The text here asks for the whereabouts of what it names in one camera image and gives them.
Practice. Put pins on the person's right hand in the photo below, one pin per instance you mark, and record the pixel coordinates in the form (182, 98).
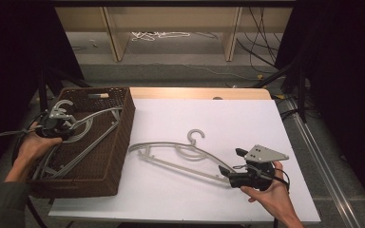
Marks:
(275, 198)

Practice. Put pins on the brown wicker basket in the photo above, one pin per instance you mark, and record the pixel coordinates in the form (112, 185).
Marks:
(107, 158)

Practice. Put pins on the grey plastic clothes hanger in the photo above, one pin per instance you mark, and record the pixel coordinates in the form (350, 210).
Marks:
(85, 122)
(192, 141)
(85, 152)

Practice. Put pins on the light wooden shelf unit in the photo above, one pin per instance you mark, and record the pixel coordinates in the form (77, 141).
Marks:
(171, 19)

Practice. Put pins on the wooden table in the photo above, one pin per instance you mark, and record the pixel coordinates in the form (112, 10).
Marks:
(187, 93)

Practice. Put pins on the person's left hand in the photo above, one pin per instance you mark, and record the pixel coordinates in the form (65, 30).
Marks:
(31, 148)

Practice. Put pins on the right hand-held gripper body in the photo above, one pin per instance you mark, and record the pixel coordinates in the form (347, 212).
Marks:
(263, 153)

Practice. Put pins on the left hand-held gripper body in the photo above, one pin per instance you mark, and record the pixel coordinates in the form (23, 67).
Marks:
(55, 125)

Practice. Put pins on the black tripod stand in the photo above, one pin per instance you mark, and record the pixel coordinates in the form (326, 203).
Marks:
(301, 91)
(44, 91)

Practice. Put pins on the black curtain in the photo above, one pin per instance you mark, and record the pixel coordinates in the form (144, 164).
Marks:
(345, 79)
(9, 63)

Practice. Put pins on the white board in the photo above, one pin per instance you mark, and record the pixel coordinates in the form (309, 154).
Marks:
(234, 123)

